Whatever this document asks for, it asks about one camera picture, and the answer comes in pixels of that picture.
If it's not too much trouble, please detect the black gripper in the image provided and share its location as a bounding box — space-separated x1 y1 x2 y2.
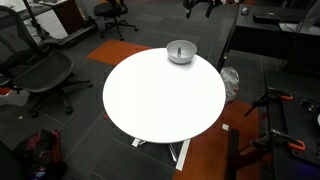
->
182 0 223 20

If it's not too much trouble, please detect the white round bowl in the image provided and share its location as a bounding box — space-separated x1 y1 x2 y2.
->
166 39 198 65

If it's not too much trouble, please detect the black office desk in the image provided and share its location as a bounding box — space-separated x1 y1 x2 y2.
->
217 3 320 76

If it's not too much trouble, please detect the white plastic bag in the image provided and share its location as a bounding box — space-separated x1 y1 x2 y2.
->
220 66 240 103

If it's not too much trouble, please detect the small black office chair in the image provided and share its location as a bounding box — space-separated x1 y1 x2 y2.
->
93 0 139 42

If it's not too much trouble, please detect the black floor stand base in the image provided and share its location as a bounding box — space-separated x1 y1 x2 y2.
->
39 20 100 48

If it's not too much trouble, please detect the white table base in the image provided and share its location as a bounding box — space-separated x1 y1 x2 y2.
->
131 137 192 172

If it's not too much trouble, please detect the white desk with brown panel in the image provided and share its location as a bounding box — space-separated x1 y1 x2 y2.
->
0 0 85 40

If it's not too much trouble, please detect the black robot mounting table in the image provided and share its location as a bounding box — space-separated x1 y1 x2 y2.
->
264 69 320 180

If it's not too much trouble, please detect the large black mesh office chair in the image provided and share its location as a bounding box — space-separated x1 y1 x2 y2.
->
0 4 94 118

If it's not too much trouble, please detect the red and black bag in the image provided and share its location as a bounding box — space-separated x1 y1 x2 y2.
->
13 129 68 180

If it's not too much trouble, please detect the black orange-handled clamp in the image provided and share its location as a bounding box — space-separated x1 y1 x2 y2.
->
243 87 294 118
249 128 306 153

